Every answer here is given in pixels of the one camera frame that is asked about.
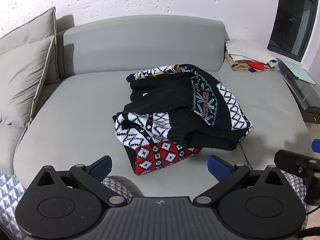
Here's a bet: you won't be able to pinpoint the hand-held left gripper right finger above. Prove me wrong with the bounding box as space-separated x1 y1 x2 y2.
192 155 293 207

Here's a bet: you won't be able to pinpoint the houndstooth pants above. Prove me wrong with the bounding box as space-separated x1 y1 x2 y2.
101 174 310 240

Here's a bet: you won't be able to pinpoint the white folded cloth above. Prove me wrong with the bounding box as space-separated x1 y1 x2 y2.
226 41 278 65

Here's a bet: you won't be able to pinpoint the pale green paper sheet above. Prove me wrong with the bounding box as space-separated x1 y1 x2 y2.
281 59 316 84

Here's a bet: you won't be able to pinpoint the red cloth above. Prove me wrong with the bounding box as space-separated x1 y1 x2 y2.
245 60 265 70

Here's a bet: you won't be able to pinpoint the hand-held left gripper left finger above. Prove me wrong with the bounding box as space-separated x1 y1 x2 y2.
27 155 128 207

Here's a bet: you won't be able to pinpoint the black patterned knit sweater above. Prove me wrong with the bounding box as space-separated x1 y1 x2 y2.
112 64 253 176

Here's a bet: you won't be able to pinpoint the grey sofa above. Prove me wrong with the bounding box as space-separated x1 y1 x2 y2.
0 15 313 205

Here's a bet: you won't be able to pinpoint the small grey cushion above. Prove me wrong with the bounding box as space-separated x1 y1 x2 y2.
0 35 56 128

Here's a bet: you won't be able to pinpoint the dark window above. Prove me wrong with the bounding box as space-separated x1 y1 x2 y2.
267 0 320 62

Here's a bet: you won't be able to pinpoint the glass side table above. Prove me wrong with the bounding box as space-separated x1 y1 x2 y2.
277 59 320 124

